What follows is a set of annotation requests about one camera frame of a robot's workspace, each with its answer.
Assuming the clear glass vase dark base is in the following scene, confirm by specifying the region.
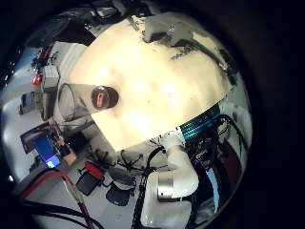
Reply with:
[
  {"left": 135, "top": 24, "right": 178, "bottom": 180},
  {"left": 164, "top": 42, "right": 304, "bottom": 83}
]
[{"left": 56, "top": 82, "right": 120, "bottom": 122}]

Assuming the narrow door window pane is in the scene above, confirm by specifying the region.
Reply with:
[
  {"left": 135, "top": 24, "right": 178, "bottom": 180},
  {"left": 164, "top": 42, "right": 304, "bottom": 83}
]
[{"left": 206, "top": 168, "right": 221, "bottom": 211}]

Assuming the black star chair base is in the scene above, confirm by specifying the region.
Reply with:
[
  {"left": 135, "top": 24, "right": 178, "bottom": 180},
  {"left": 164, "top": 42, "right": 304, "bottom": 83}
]
[
  {"left": 87, "top": 144, "right": 111, "bottom": 166},
  {"left": 118, "top": 149, "right": 144, "bottom": 171}
]

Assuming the grey box cabinet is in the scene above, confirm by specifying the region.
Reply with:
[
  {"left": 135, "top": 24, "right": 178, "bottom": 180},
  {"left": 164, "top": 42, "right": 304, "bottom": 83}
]
[{"left": 42, "top": 65, "right": 61, "bottom": 92}]

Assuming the black office chair red back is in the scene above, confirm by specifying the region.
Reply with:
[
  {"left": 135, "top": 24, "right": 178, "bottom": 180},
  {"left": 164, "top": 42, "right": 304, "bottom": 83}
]
[{"left": 75, "top": 161, "right": 106, "bottom": 197}]

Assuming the small cardboard box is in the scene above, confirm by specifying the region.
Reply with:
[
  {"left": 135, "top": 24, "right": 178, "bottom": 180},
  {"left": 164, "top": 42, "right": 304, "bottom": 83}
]
[{"left": 63, "top": 149, "right": 78, "bottom": 166}]

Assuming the small red object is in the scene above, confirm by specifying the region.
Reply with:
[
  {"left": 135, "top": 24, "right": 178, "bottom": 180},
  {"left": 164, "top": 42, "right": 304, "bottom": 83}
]
[{"left": 31, "top": 73, "right": 44, "bottom": 86}]

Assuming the blue lit computer monitor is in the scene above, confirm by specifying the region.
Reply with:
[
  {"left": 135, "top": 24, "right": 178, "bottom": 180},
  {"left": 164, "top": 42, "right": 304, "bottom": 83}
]
[{"left": 30, "top": 133, "right": 62, "bottom": 169}]

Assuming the grey equipment case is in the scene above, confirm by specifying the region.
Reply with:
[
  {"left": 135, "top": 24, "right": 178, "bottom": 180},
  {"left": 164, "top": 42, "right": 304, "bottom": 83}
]
[{"left": 18, "top": 91, "right": 44, "bottom": 115}]

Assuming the brown framed board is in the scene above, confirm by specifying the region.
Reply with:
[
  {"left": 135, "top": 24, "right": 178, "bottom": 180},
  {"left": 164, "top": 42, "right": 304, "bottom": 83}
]
[{"left": 19, "top": 122, "right": 51, "bottom": 154}]

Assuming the teal aluminium frame rail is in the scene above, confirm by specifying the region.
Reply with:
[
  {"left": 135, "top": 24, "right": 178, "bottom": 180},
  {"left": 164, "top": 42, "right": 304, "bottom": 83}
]
[{"left": 179, "top": 103, "right": 222, "bottom": 141}]

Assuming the black braided cable loom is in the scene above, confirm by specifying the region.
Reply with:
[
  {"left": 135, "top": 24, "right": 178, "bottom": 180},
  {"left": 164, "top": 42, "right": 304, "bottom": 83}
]
[{"left": 130, "top": 146, "right": 166, "bottom": 229}]

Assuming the red cable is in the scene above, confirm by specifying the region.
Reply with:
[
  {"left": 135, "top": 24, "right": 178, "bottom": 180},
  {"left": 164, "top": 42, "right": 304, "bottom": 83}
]
[{"left": 18, "top": 170, "right": 96, "bottom": 229}]

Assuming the black cable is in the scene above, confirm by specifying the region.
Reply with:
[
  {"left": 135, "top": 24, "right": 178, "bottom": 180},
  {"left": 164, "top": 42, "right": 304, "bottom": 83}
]
[{"left": 22, "top": 199, "right": 106, "bottom": 229}]

